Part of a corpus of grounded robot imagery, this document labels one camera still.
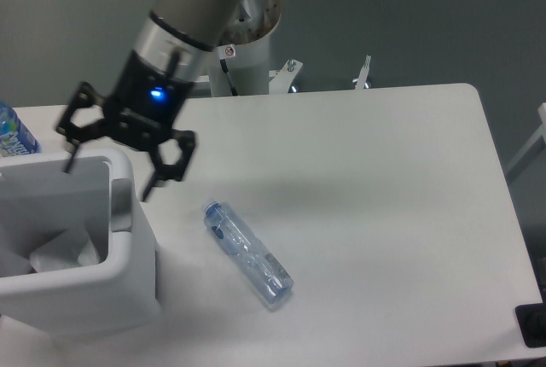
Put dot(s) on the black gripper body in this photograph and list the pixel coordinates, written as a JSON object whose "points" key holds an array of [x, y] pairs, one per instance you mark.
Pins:
{"points": [[144, 103]]}

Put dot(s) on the clear plastic wrapper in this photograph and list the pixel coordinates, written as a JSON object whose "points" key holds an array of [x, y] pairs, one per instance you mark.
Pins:
{"points": [[72, 248]]}

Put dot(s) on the clear plastic bottle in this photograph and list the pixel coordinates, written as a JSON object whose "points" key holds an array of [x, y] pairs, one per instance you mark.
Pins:
{"points": [[268, 278]]}

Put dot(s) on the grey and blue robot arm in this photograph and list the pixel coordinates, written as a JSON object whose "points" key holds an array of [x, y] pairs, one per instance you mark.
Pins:
{"points": [[192, 26]]}

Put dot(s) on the white plastic trash can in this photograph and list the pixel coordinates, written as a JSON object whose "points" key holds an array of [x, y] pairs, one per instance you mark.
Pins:
{"points": [[38, 202]]}

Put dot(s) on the blue labelled drink bottle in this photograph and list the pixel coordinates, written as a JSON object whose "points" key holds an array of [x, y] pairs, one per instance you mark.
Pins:
{"points": [[16, 139]]}

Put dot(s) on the white furniture leg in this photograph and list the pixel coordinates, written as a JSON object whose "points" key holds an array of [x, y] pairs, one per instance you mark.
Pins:
{"points": [[529, 151]]}

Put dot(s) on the black table clamp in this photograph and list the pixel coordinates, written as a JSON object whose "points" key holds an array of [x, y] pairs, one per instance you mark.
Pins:
{"points": [[531, 319]]}

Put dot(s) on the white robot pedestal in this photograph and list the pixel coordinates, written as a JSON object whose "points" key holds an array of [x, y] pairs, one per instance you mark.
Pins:
{"points": [[244, 48]]}

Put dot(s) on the white pedestal base frame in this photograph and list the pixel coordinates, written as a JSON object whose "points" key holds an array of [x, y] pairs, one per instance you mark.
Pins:
{"points": [[282, 80]]}

